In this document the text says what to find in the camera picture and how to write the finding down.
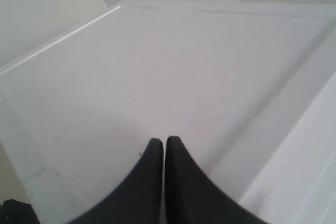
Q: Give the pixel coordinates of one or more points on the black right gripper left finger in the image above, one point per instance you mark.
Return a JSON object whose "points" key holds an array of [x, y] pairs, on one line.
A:
{"points": [[137, 199]]}

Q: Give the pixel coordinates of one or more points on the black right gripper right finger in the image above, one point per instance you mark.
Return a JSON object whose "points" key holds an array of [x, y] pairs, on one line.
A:
{"points": [[190, 196]]}

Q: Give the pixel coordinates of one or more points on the white translucent drawer cabinet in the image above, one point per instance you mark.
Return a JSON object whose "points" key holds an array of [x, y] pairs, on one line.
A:
{"points": [[248, 87]]}

